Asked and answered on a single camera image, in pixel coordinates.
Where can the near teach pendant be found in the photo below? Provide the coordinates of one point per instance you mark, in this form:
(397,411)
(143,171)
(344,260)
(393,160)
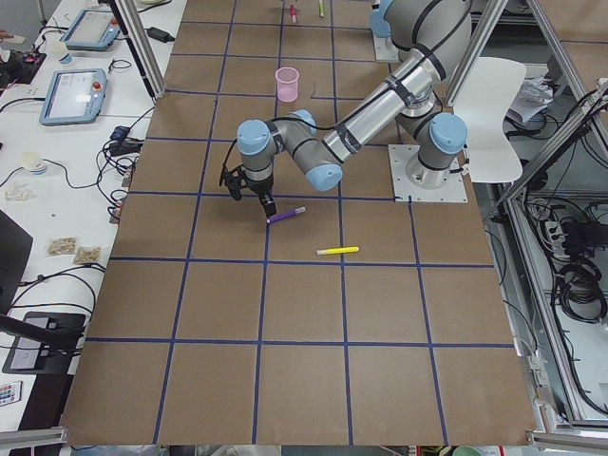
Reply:
(74,97)

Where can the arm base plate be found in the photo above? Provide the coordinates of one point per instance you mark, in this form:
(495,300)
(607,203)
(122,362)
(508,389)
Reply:
(412,182)
(384,49)

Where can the paper cup far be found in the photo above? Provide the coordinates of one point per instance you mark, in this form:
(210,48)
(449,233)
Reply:
(60,52)

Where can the paper cup near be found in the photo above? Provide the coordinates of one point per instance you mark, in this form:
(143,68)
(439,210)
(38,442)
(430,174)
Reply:
(33,162)

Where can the black power adapter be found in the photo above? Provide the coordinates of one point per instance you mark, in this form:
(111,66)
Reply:
(160,35)

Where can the remote control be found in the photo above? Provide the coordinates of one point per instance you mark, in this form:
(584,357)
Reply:
(11,393)

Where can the far teach pendant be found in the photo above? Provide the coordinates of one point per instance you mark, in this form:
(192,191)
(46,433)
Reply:
(92,29)

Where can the white plastic chair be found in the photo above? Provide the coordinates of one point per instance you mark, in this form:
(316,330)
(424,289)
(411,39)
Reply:
(483,102)

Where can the pink mesh pen cup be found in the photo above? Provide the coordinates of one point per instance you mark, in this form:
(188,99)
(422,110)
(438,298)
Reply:
(287,84)

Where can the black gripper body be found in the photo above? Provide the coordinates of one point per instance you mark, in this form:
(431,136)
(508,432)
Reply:
(259,188)

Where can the yellow highlighter pen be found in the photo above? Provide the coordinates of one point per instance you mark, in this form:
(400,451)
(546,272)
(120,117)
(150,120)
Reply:
(335,251)

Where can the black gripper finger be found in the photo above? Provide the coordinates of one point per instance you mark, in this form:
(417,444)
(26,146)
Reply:
(268,205)

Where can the paper cup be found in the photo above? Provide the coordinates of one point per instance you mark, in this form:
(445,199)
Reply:
(33,162)
(60,52)

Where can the purple highlighter pen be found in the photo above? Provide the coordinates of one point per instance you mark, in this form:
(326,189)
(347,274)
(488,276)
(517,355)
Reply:
(286,215)

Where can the aluminium frame post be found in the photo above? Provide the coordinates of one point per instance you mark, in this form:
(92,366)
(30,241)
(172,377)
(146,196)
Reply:
(137,41)

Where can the snack bag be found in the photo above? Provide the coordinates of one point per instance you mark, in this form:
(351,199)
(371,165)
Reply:
(87,255)
(61,246)

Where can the black tablet device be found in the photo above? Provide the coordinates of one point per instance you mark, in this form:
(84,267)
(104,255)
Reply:
(44,343)

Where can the teach pendant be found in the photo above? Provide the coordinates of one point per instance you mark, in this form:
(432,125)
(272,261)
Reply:
(92,29)
(74,97)

